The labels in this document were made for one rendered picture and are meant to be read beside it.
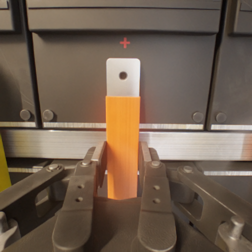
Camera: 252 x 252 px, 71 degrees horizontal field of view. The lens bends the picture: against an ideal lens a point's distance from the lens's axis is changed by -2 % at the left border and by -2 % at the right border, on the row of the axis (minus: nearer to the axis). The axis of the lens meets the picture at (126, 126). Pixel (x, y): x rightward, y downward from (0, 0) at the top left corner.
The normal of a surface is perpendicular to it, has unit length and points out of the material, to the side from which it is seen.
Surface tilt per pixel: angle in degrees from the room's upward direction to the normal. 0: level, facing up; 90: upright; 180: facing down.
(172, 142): 0
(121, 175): 0
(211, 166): 90
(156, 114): 0
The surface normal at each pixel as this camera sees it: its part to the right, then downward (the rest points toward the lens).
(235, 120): -0.01, 0.29
